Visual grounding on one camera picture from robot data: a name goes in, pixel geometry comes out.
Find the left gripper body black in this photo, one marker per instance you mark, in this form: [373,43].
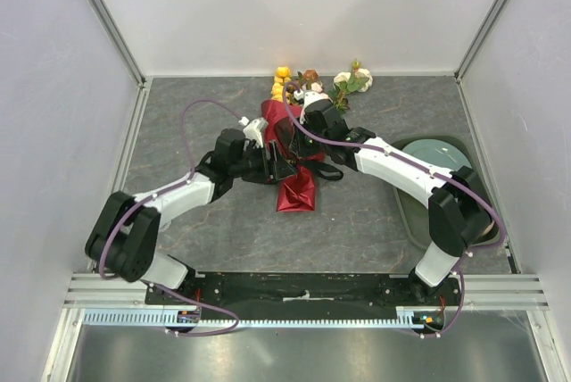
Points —
[252,163]

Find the pink rose stem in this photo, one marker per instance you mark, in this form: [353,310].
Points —
[317,89]

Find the clear glass vase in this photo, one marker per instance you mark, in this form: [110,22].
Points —
[165,226]

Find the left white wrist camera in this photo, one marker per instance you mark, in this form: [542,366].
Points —
[254,129]

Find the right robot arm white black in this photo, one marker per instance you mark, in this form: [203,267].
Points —
[458,211]

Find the yellow rose stem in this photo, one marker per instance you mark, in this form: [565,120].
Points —
[284,86]

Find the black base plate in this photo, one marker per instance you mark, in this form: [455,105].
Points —
[228,289]

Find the brown rose stem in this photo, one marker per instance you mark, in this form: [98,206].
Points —
[307,78]

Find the blue slotted cable duct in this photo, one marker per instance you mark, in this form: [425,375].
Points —
[177,319]

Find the white rose stem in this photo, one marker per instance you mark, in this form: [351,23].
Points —
[356,80]

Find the beige ceramic mug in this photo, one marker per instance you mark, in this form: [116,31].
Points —
[489,233]

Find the dark green tray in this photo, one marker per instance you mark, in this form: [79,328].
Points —
[414,212]

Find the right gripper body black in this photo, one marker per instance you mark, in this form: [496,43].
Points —
[312,147]

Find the teal ceramic plate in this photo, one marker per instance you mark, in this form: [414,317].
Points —
[437,152]

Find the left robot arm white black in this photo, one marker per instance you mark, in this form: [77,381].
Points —
[123,241]

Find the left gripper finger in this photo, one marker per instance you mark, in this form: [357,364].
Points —
[284,168]
[270,169]

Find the black ribbon gold lettering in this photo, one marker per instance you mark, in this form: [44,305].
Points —
[320,169]

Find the dark red wrapping paper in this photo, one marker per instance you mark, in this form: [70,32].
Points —
[296,193]

